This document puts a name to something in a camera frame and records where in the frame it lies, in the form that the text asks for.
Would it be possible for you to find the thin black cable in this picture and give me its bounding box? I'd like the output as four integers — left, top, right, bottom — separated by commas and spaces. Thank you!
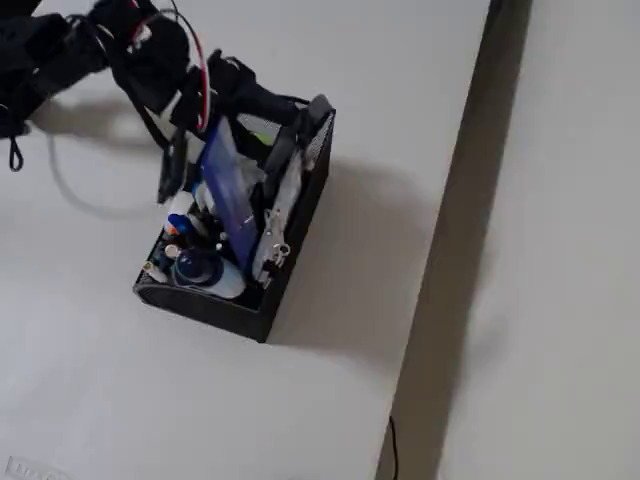
387, 414, 401, 480

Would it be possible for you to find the black mesh desk organizer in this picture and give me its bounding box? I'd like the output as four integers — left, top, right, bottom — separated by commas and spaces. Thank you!
132, 93, 337, 345

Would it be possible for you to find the red black servo cable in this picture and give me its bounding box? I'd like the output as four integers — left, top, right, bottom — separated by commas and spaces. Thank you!
167, 0, 211, 132
127, 0, 154, 51

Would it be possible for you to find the round blue dome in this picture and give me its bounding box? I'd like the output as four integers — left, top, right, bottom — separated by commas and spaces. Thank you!
173, 248, 226, 287

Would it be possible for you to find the white printed label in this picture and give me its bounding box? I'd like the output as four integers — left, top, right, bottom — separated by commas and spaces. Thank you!
3, 453, 71, 480

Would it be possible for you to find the light blue plastic strip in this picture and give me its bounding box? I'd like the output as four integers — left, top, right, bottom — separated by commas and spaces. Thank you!
197, 264, 247, 301

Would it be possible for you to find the metal badge clip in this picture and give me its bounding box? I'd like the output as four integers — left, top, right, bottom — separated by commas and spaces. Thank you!
259, 208, 292, 274

